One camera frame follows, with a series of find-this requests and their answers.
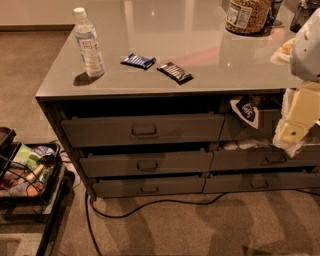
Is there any grey drawer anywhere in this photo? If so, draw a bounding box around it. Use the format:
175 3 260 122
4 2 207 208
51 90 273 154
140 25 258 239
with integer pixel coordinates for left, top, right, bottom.
61 113 224 148
210 146 320 171
219 109 281 141
80 149 213 178
203 171 320 194
93 176 205 198

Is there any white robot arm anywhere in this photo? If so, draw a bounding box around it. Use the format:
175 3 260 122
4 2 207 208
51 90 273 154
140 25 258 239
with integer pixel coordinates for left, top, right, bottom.
273 9 320 158

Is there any grey drawer cabinet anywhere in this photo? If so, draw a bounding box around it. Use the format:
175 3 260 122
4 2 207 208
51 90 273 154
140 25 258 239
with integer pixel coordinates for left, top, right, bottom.
36 0 319 198

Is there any dark brown candy bar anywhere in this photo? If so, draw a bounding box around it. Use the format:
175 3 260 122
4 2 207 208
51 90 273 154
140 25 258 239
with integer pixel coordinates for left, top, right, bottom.
157 62 193 84

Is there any blue candy bar wrapper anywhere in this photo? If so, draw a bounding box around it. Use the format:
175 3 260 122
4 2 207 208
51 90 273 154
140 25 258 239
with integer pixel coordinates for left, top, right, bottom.
121 53 156 70

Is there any white plastic bag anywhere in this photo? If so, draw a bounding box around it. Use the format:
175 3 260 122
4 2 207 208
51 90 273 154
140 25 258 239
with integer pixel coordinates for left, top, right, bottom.
221 139 272 151

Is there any black white snack bag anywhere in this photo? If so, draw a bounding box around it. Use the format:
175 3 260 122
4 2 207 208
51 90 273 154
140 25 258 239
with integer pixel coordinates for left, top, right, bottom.
230 95 259 129

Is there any clear plastic water bottle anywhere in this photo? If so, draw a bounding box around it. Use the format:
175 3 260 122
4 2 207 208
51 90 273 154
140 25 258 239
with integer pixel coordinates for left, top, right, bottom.
73 7 105 78

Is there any green snack bag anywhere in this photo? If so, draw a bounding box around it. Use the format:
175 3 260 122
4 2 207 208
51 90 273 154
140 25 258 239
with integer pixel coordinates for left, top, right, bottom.
11 144 55 182

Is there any large nut jar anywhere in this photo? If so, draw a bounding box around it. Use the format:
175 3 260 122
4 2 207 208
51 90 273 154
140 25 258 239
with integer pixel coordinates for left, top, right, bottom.
225 0 271 35

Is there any black stand on counter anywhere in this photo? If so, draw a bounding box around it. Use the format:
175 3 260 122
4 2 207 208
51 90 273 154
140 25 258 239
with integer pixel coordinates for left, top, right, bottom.
266 0 283 26

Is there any dark glass container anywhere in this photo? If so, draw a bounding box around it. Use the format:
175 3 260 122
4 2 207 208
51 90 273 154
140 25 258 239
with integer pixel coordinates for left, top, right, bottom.
290 0 320 33

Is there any black wire basket cart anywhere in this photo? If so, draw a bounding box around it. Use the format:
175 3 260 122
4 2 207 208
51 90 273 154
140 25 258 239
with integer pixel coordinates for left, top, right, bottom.
0 127 74 256

